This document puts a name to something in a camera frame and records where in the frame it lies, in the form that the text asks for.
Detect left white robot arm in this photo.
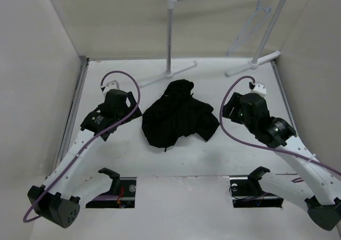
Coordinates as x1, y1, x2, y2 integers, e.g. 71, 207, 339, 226
23, 89, 142, 228

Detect aluminium table rail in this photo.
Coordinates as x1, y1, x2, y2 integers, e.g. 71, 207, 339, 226
53, 55, 89, 169
271, 60, 297, 130

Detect black trousers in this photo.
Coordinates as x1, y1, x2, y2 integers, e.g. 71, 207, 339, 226
142, 79, 220, 150

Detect right aluminium table rail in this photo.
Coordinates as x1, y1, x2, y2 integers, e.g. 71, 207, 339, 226
271, 60, 297, 130

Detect white clothes rack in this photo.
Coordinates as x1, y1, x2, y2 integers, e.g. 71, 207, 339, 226
139, 0, 287, 88

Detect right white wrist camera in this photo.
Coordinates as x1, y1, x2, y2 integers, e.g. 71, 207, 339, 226
249, 82, 267, 97

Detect left aluminium table rail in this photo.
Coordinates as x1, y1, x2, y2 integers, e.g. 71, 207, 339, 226
53, 55, 89, 169

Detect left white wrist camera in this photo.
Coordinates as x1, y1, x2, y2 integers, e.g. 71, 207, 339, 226
100, 80, 120, 96

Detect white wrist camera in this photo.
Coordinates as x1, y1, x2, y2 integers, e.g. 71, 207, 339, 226
100, 80, 120, 96
249, 82, 267, 97

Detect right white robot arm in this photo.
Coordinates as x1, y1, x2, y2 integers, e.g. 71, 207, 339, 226
220, 92, 340, 231

